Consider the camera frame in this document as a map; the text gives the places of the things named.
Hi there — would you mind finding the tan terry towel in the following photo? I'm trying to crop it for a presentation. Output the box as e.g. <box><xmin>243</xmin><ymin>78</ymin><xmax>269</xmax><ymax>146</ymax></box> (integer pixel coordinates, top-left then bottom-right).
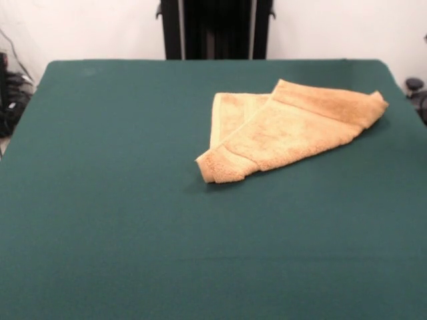
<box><xmin>193</xmin><ymin>78</ymin><xmax>390</xmax><ymax>185</ymax></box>

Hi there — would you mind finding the dark green table cloth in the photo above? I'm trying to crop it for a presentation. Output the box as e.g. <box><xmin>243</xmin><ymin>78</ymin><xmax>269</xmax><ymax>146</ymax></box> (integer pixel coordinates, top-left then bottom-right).
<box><xmin>0</xmin><ymin>58</ymin><xmax>427</xmax><ymax>320</ymax></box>

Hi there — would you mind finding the dark stand base with knob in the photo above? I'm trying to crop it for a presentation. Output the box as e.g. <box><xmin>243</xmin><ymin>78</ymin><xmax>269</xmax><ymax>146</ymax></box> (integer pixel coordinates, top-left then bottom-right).
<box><xmin>405</xmin><ymin>77</ymin><xmax>427</xmax><ymax>127</ymax></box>
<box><xmin>0</xmin><ymin>51</ymin><xmax>34</xmax><ymax>138</ymax></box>

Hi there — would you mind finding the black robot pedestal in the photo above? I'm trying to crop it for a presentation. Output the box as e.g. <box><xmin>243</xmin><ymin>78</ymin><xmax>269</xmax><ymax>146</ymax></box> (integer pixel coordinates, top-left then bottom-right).
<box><xmin>155</xmin><ymin>0</ymin><xmax>277</xmax><ymax>61</ymax></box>

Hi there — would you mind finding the thin grey cable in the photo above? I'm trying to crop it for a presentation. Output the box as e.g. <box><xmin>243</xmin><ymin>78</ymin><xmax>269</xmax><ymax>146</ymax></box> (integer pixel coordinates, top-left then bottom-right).
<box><xmin>0</xmin><ymin>28</ymin><xmax>34</xmax><ymax>81</ymax></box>

